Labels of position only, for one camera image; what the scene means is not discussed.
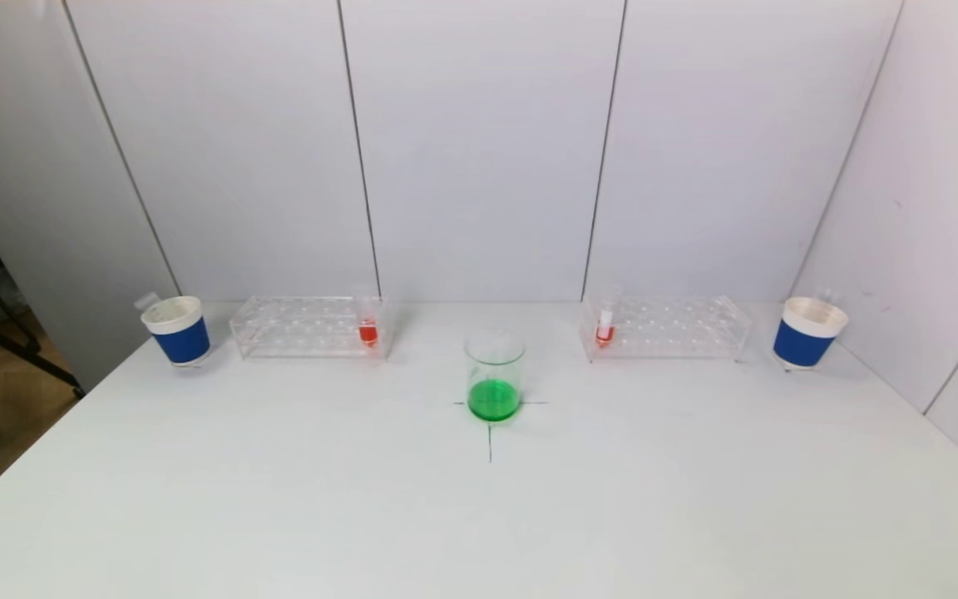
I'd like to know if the clear glass beaker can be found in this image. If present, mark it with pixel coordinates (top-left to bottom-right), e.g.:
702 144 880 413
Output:
464 328 527 423

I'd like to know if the test tube with red liquid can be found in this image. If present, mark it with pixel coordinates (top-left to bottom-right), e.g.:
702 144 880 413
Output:
353 285 381 350

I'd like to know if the white paper cup blue sleeve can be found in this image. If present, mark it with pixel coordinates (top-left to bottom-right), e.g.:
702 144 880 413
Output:
140 295 213 368
772 296 850 371

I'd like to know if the clear acrylic test tube rack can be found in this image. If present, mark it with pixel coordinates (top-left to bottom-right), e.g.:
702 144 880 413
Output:
579 293 753 364
229 295 393 362

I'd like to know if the labelled test tube red liquid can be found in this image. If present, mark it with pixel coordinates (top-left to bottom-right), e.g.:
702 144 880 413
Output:
595 283 623 349

